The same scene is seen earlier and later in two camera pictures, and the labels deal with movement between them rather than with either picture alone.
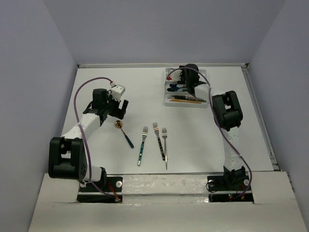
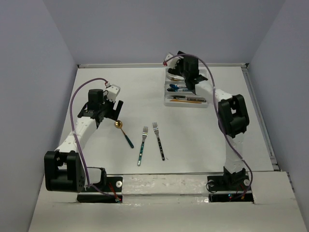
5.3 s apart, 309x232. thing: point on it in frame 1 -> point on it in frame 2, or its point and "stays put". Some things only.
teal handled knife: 176,97 stays put
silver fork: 164,135 -> 175,78
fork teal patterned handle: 145,133 stays put
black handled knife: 195,99 stays put
